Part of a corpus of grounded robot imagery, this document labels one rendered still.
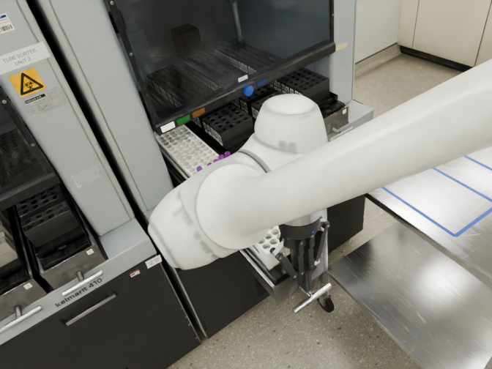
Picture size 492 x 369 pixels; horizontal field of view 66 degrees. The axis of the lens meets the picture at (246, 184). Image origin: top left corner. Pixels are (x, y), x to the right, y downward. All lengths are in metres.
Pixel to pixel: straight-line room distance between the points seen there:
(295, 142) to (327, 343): 1.22
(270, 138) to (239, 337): 1.25
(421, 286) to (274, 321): 0.60
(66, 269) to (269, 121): 0.70
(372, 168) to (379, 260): 1.19
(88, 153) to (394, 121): 0.78
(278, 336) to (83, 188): 0.99
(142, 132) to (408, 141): 0.78
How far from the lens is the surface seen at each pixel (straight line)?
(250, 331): 1.67
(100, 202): 1.06
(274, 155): 0.51
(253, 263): 0.84
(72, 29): 0.89
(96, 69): 0.92
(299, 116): 0.50
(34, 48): 0.88
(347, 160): 0.33
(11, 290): 1.05
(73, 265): 1.05
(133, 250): 1.08
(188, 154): 1.07
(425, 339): 1.37
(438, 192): 0.98
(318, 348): 1.62
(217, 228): 0.43
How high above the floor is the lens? 1.48
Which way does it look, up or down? 42 degrees down
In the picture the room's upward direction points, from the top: 12 degrees counter-clockwise
